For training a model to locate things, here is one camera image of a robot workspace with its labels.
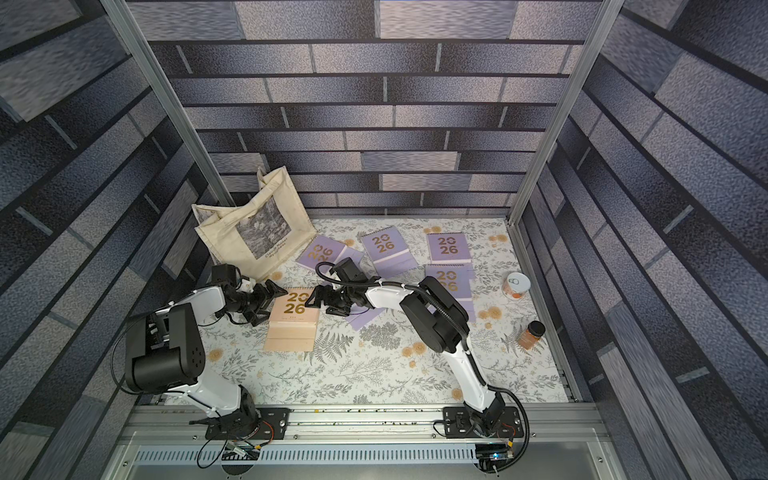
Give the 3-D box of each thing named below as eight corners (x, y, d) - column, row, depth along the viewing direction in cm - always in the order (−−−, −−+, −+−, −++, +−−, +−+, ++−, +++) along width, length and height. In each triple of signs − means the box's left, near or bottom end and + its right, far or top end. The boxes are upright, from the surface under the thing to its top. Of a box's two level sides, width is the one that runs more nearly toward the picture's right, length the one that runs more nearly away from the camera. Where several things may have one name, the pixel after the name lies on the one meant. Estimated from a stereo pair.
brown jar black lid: (514, 344, 89) (528, 329, 81) (521, 333, 91) (535, 318, 83) (526, 352, 88) (541, 338, 79) (532, 340, 90) (547, 326, 81)
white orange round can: (505, 300, 99) (511, 291, 94) (499, 281, 103) (505, 271, 99) (526, 300, 99) (533, 291, 94) (520, 281, 103) (526, 271, 99)
